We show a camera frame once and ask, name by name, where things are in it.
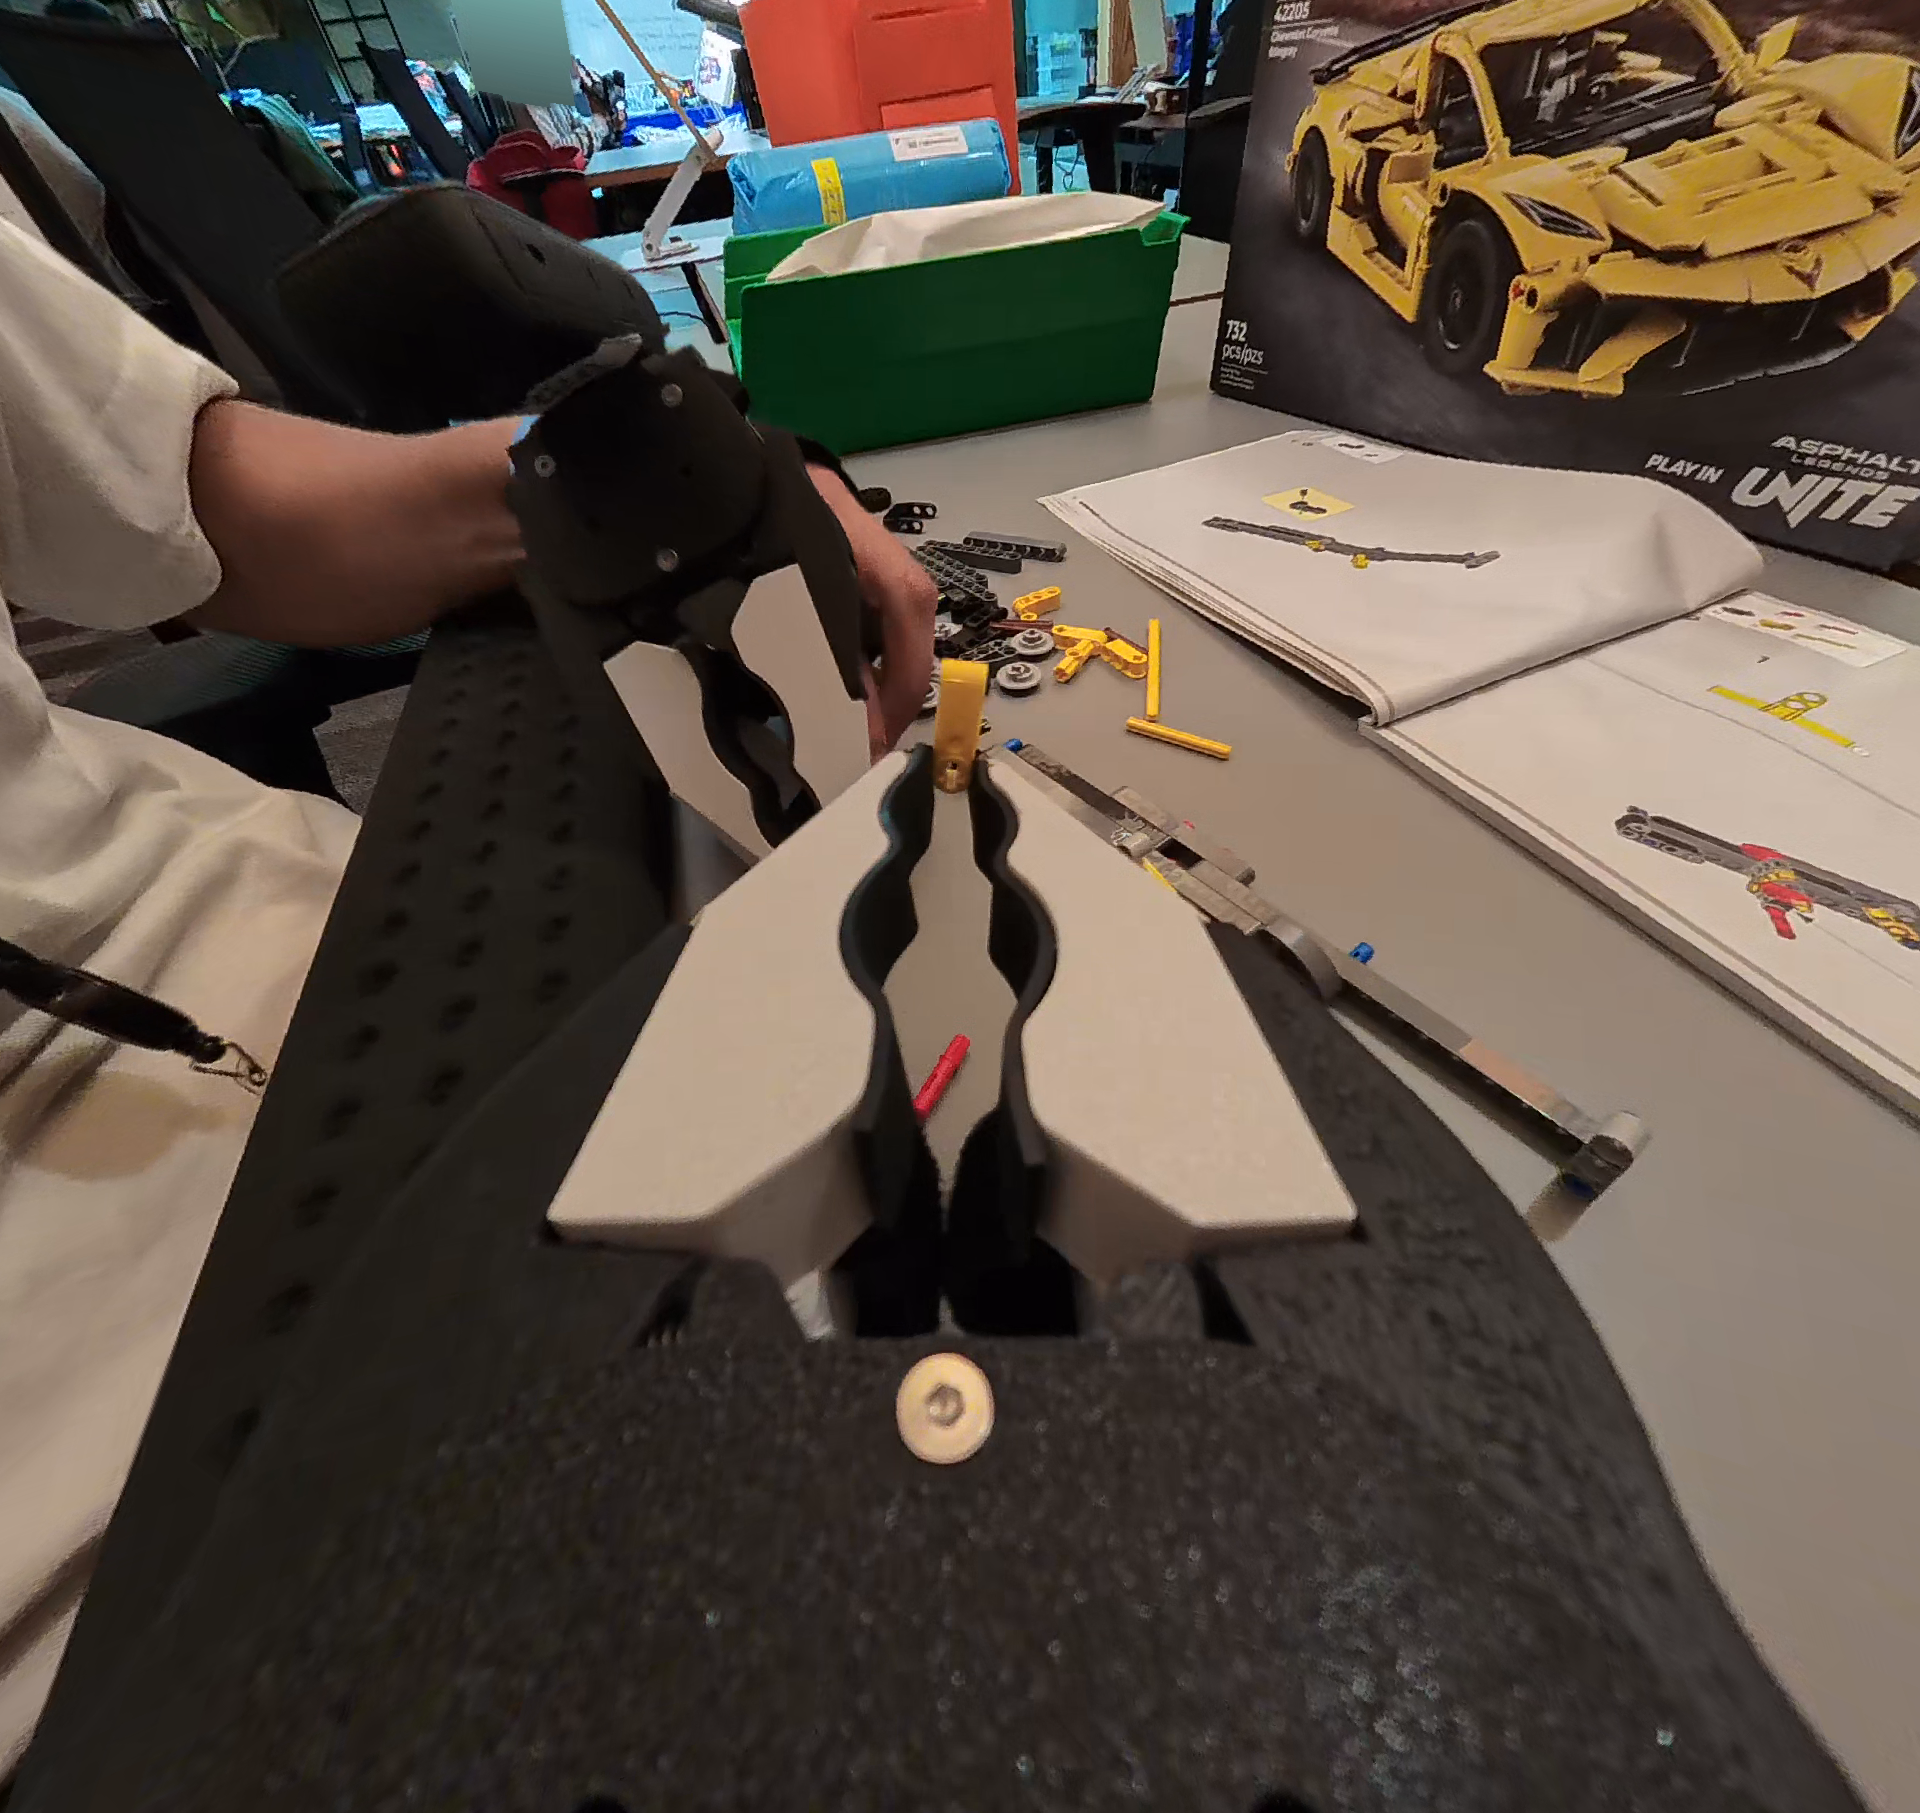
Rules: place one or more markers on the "person's left hand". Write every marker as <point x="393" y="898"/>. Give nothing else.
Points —
<point x="893" y="613"/>

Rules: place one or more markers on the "green plastic bin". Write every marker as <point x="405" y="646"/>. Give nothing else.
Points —
<point x="960" y="345"/>

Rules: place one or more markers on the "black office chair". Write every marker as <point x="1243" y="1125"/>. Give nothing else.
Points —
<point x="150" y="163"/>

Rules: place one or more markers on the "yellow lego axle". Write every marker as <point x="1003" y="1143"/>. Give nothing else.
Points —
<point x="1177" y="737"/>
<point x="1150" y="666"/>

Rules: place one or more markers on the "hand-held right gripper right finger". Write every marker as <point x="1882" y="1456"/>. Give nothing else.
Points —
<point x="1183" y="1092"/>

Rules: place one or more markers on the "yellow car lego box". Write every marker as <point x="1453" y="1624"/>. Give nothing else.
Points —
<point x="1501" y="405"/>

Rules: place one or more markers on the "white lego instruction booklet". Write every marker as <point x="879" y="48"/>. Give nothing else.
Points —
<point x="1425" y="567"/>

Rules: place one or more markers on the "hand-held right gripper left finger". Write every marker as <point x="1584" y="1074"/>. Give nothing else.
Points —
<point x="703" y="1092"/>

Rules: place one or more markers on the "yellow axle-hole lego connector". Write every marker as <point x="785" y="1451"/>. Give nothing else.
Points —
<point x="960" y="710"/>

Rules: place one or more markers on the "blue plastic bag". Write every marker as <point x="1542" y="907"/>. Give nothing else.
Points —
<point x="870" y="177"/>

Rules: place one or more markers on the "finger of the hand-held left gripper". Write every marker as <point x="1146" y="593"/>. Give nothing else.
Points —
<point x="669" y="710"/>
<point x="809" y="687"/>

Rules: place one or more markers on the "pile of black grey lego pieces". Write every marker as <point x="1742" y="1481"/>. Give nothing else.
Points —
<point x="960" y="584"/>

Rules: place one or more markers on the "grey lego beam assembly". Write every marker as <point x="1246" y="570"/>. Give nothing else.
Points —
<point x="1183" y="868"/>

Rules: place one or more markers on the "red background chair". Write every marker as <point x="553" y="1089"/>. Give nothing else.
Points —
<point x="524" y="187"/>

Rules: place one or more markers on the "long red lego pin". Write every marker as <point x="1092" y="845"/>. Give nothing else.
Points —
<point x="939" y="1077"/>

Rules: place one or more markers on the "orange plastic carry case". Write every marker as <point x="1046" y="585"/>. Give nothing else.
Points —
<point x="901" y="42"/>

